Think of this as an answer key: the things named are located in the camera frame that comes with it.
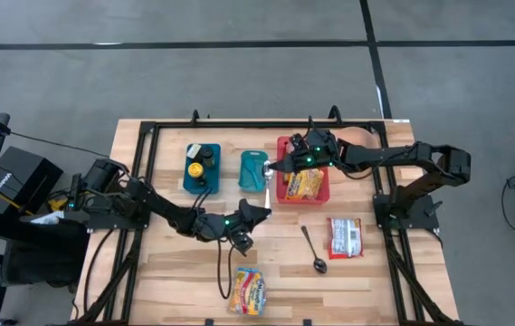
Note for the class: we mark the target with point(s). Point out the blue plastic bin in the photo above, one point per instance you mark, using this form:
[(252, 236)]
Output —
[(212, 181)]

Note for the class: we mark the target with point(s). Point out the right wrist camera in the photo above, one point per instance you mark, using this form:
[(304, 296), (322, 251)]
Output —
[(298, 142)]

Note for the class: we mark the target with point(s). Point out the pale pink plastic bowl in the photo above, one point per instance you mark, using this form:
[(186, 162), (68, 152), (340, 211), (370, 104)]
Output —
[(361, 136)]

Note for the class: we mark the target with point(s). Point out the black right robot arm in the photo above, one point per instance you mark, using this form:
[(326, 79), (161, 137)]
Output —
[(393, 156)]

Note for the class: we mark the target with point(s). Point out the black metal table frame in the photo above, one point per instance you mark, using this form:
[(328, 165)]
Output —
[(261, 124)]

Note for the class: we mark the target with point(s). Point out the teal plastic bin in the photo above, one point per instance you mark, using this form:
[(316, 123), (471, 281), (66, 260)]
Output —
[(261, 181)]

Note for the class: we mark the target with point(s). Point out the small white-capped bottle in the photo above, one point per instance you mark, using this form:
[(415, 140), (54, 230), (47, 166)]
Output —
[(193, 150)]

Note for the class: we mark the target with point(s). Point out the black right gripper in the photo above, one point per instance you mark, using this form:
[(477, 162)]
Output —
[(320, 154)]

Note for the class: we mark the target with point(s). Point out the red plastic bin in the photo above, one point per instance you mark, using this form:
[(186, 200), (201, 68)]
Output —
[(282, 194)]

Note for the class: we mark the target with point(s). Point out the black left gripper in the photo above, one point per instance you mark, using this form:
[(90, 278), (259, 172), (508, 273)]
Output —
[(232, 222)]

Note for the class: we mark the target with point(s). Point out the black-lid herb jar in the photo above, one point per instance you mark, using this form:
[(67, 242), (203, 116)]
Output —
[(207, 157)]

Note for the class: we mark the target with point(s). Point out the red ramen noodle packet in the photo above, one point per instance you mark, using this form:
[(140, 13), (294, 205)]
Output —
[(345, 237)]

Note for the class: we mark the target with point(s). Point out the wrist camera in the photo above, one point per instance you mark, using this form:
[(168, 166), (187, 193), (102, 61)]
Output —
[(242, 241), (298, 142)]

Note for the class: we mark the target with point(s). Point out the yellow ramen noodle packet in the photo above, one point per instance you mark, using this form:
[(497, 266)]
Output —
[(248, 292), (304, 185)]

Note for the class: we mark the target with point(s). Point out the black cardboard box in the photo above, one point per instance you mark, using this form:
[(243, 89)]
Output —
[(21, 176)]

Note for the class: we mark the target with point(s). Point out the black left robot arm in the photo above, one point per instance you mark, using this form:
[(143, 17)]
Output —
[(166, 210)]

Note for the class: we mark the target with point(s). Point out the yellow-lid spice jar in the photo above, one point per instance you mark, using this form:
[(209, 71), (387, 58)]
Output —
[(196, 171)]

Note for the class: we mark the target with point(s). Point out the black metal spoon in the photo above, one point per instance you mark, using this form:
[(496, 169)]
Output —
[(320, 265)]

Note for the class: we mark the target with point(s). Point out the silver metal spoon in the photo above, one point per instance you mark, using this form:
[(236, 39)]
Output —
[(267, 190)]

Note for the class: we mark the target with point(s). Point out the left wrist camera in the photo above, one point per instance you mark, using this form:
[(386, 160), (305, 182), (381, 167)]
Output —
[(242, 241)]

